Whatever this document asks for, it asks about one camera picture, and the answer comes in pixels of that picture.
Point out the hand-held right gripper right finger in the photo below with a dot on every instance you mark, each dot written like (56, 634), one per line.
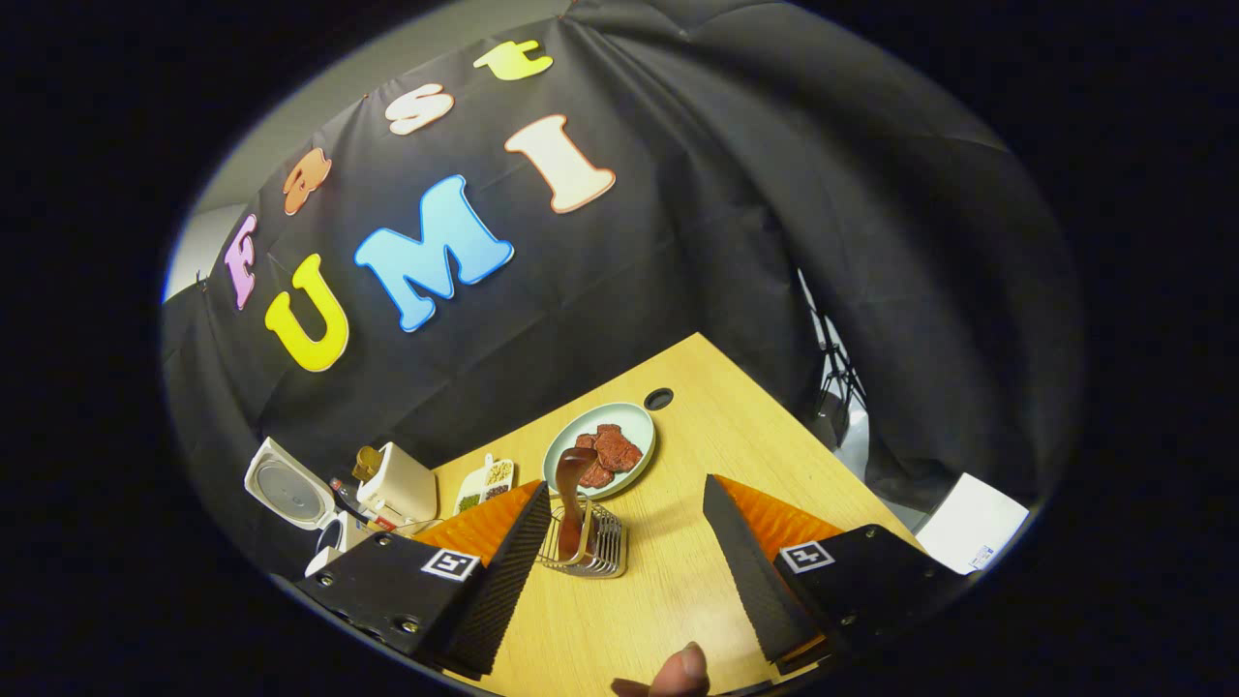
(750, 581)

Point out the white cardboard box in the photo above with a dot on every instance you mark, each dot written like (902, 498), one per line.
(973, 523)

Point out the clear bottle red label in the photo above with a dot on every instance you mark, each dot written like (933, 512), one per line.
(373, 518)

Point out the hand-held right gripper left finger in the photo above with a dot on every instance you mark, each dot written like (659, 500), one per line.
(494, 590)

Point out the pale green plate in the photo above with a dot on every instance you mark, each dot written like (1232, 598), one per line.
(634, 426)

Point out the brown toast slice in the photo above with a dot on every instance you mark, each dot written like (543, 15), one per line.
(374, 455)
(364, 463)

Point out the brown wooden spoon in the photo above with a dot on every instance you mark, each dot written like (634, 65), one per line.
(573, 494)

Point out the red meat slice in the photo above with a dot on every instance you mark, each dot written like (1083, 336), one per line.
(619, 448)
(592, 472)

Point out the white rice cooker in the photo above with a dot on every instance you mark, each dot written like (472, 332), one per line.
(286, 484)

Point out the white toaster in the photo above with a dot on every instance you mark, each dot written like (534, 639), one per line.
(402, 484)

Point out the white divided grain dish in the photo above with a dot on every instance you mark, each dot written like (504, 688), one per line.
(489, 479)

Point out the black backdrop cloth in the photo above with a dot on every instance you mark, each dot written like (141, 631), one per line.
(774, 194)

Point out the black tripod stand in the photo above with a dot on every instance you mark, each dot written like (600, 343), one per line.
(834, 378)

